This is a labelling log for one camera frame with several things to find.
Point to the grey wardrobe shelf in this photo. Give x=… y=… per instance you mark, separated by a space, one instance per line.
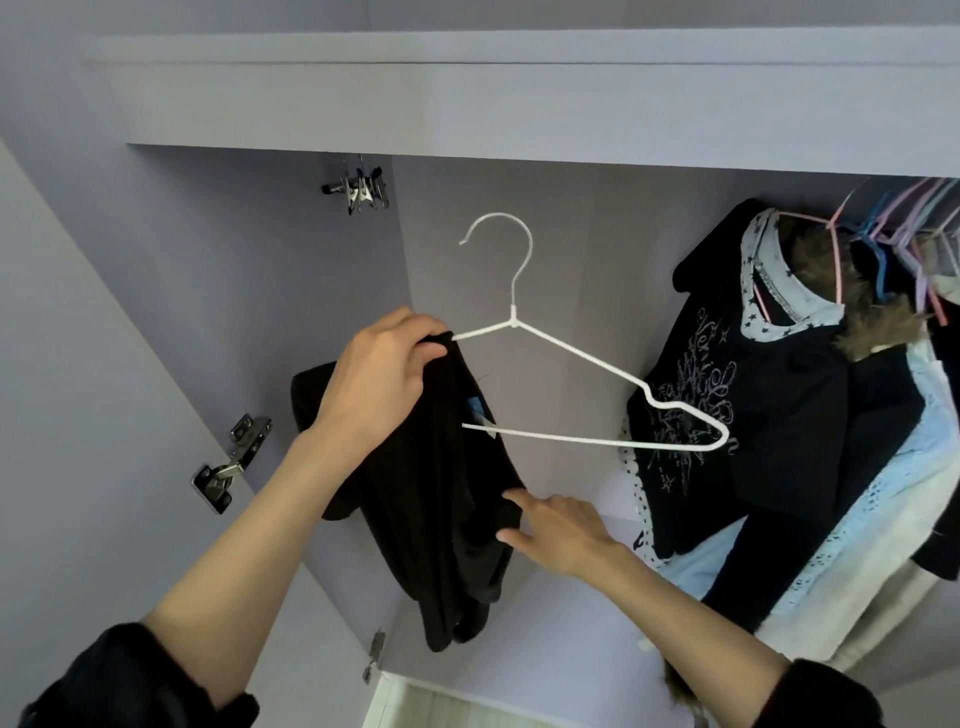
x=495 y=98

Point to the person's black left sleeve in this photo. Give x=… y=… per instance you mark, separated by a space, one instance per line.
x=128 y=687

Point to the person's left hand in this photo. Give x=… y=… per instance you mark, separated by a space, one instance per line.
x=375 y=390

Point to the grey wooden wardrobe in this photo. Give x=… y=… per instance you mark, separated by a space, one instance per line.
x=495 y=255

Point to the person's right hand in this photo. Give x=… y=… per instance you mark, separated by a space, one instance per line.
x=563 y=540

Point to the black garment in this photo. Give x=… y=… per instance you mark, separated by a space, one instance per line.
x=945 y=450

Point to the person's left forearm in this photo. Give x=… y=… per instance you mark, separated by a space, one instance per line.
x=255 y=570

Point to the person's black sleeve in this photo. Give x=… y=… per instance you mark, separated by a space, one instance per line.
x=128 y=687
x=818 y=698

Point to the metal clip hanger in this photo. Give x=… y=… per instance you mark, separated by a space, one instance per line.
x=357 y=188

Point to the charcoal black clothes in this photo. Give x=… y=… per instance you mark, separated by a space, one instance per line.
x=435 y=510

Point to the metal door hinge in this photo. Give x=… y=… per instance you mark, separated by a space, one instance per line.
x=228 y=465
x=374 y=656

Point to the person's right forearm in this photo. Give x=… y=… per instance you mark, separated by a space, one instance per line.
x=683 y=638

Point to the person's black right sleeve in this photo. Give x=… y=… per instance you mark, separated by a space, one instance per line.
x=818 y=698

